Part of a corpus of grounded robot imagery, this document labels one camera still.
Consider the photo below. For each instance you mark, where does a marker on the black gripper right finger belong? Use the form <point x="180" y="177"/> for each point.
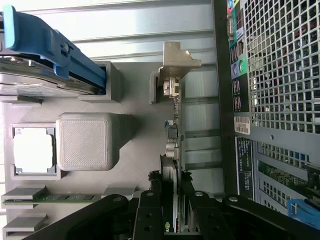
<point x="207" y="220"/>

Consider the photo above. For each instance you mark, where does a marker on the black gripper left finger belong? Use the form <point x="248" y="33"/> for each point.
<point x="150" y="212"/>

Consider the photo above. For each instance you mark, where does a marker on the grey parts rack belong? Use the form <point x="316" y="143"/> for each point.
<point x="145" y="125"/>

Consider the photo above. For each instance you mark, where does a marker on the green RAM stick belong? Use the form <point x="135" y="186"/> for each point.
<point x="62" y="198"/>

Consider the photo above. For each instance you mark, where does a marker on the blue case latch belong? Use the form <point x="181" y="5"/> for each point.
<point x="305" y="210"/>

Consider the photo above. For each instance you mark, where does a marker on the silver CPU chip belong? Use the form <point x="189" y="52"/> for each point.
<point x="32" y="150"/>

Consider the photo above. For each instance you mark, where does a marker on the open dark PC case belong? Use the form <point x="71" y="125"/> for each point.
<point x="275" y="75"/>

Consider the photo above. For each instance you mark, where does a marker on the silver hard disk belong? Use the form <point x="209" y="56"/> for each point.
<point x="37" y="80"/>

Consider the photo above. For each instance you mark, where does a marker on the blue disk caddy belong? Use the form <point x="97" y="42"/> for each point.
<point x="32" y="37"/>

